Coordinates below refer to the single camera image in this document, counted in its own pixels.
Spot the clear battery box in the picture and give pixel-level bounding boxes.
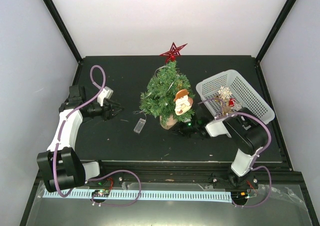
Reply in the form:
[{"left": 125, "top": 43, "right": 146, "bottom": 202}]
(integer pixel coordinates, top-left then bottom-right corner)
[{"left": 133, "top": 118, "right": 146, "bottom": 134}]

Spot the wooden santa ornament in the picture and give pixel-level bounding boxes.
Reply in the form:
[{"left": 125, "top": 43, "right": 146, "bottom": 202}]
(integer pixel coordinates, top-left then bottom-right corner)
[{"left": 173, "top": 89, "right": 193, "bottom": 116}]

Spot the small green christmas tree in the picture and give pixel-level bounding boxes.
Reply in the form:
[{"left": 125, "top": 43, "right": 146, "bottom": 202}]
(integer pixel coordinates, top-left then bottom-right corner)
[{"left": 139, "top": 61, "right": 195, "bottom": 129}]

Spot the white perforated plastic basket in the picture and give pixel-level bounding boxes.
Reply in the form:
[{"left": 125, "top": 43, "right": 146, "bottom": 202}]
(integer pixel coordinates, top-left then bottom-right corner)
[{"left": 196, "top": 70, "right": 275, "bottom": 124}]

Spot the red star tree topper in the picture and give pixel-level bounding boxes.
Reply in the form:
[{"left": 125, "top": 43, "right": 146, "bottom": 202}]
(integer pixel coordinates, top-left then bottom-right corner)
[{"left": 160, "top": 42, "right": 188, "bottom": 63}]

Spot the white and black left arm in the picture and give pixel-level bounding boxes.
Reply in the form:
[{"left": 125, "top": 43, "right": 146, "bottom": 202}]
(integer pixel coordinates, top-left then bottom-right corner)
[{"left": 36, "top": 85, "right": 124, "bottom": 192}]

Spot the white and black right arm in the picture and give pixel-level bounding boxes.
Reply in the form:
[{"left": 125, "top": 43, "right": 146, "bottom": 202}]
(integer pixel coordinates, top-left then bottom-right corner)
[{"left": 172, "top": 107, "right": 272, "bottom": 188}]

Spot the burlap bow ornament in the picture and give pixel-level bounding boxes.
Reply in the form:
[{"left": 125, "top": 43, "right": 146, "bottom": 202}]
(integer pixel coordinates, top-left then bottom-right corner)
[{"left": 214, "top": 96, "right": 232, "bottom": 115}]

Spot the red berry sprig ornament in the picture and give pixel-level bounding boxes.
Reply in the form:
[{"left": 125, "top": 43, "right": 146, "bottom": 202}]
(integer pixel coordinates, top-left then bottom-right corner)
[{"left": 228, "top": 98, "right": 236, "bottom": 107}]

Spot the white snowflake ornament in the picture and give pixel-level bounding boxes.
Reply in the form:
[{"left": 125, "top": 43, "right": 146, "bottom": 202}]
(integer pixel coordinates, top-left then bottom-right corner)
[{"left": 217, "top": 86, "right": 232, "bottom": 100}]

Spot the silver star ornament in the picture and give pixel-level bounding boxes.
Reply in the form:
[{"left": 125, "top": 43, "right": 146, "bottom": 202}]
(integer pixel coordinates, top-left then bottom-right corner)
[{"left": 231, "top": 102, "right": 242, "bottom": 111}]

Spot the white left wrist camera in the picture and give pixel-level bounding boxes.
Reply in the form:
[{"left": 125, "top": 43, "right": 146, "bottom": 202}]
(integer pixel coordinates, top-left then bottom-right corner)
[{"left": 97, "top": 87, "right": 114, "bottom": 106}]

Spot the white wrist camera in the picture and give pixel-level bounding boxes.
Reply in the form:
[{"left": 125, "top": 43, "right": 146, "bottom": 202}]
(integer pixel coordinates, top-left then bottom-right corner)
[
  {"left": 205, "top": 119, "right": 231, "bottom": 138},
  {"left": 97, "top": 87, "right": 114, "bottom": 106}
]

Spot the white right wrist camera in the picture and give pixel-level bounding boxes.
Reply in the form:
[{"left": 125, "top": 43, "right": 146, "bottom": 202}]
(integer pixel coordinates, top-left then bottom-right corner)
[{"left": 205, "top": 119, "right": 231, "bottom": 138}]

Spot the white slotted cable duct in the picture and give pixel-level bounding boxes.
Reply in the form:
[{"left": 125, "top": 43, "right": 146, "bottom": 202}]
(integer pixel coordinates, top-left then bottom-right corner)
[{"left": 42, "top": 188, "right": 233, "bottom": 203}]

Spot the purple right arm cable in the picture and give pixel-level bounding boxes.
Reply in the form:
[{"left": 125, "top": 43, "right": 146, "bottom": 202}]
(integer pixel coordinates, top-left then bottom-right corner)
[{"left": 197, "top": 97, "right": 273, "bottom": 209}]

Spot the black aluminium frame rail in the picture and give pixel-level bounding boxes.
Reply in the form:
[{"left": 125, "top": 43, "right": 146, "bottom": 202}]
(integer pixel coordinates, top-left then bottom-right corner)
[{"left": 96, "top": 161, "right": 304, "bottom": 188}]

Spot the black left rear frame post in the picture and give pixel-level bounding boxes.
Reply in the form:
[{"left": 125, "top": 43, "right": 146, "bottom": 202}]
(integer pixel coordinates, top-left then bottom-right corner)
[{"left": 42, "top": 0, "right": 83, "bottom": 63}]

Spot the black frame post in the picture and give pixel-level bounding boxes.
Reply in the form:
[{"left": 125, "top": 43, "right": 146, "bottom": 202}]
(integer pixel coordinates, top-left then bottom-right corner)
[
  {"left": 255, "top": 0, "right": 297, "bottom": 63},
  {"left": 42, "top": 0, "right": 83, "bottom": 63}
]

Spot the black right rear frame post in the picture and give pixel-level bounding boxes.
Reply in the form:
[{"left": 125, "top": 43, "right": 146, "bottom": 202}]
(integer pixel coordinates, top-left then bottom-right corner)
[{"left": 255, "top": 0, "right": 297, "bottom": 63}]

